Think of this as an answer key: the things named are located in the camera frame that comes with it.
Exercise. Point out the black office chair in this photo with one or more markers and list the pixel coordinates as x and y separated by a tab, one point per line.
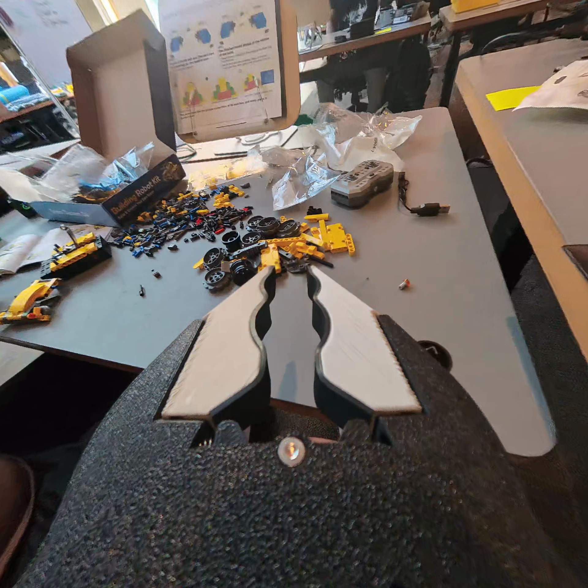
496	220

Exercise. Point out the person's brown shirt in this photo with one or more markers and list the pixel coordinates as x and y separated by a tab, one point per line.
13	505

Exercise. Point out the open instruction booklet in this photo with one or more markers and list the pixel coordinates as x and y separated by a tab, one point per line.
18	250

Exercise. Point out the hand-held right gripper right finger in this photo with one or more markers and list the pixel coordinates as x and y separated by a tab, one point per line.
363	363

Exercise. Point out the pile of small building pieces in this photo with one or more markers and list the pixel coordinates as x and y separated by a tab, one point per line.
183	220

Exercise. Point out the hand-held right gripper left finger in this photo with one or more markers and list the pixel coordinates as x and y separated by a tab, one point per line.
216	363

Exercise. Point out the yellow paper sheet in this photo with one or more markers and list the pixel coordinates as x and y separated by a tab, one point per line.
510	97

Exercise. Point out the clear bag of blue parts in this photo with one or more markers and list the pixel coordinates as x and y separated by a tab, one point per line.
69	170

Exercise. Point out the clear plastic bag white slip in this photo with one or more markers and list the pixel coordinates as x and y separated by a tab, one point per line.
367	142

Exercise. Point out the blue cardboard kit box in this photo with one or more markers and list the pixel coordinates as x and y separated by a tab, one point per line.
115	82

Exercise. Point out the grey toy motor block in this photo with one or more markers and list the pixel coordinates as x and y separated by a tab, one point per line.
363	183

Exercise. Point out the white printed paper sheet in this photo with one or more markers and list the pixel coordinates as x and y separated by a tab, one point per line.
560	89

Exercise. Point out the yellow grey toy vehicle assembly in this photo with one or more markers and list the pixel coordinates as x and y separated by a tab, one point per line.
25	298

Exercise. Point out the white flat pad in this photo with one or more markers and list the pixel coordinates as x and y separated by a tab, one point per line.
220	148

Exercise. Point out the group of toy wheels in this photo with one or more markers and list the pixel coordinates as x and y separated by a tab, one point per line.
216	278

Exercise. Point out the long wooden table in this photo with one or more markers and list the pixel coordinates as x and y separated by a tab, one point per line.
542	160

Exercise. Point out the wooden work table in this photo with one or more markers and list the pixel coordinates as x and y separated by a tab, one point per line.
367	39

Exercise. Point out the black battery box yellow beams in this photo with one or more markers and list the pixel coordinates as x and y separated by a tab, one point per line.
78	259

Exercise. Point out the black charger block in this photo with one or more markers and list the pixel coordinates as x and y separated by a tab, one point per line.
23	207

